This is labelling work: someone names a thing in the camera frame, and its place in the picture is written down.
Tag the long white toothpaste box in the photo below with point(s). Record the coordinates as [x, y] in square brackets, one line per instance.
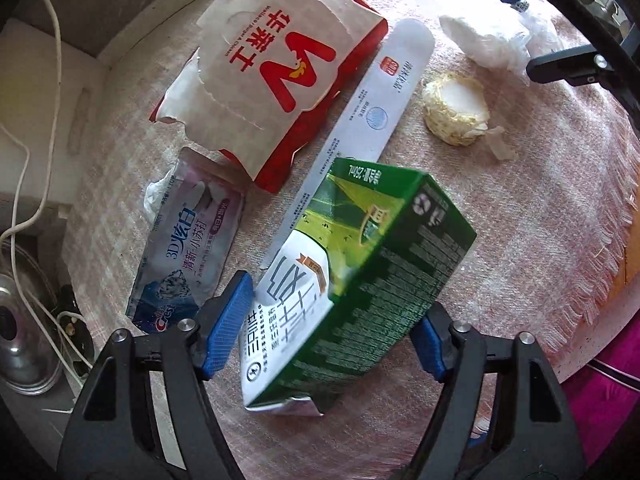
[380, 105]

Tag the white plastic box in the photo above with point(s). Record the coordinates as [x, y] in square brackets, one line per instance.
[45, 110]

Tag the corn cob piece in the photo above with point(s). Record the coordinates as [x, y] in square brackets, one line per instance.
[455, 110]

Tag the black induction cooker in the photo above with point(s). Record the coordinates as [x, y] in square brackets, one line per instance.
[80, 345]

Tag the green and white milk carton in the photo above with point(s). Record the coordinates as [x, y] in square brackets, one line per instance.
[375, 270]

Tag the pink plaid fringed cloth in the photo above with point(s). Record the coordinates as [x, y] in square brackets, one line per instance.
[525, 210]

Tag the pink garment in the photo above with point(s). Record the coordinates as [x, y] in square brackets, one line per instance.
[605, 400]

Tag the purple and blue toothpaste pouch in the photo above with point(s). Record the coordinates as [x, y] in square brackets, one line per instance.
[185, 245]

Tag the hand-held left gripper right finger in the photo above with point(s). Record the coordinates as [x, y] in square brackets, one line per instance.
[430, 350]

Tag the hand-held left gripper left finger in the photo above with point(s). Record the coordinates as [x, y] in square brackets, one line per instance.
[230, 320]

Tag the white plastic bag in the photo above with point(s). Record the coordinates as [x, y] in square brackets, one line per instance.
[490, 40]

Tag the red and white paper bag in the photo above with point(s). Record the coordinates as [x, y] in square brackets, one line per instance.
[270, 60]

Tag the metal pot lid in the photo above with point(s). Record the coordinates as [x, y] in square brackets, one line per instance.
[25, 340]

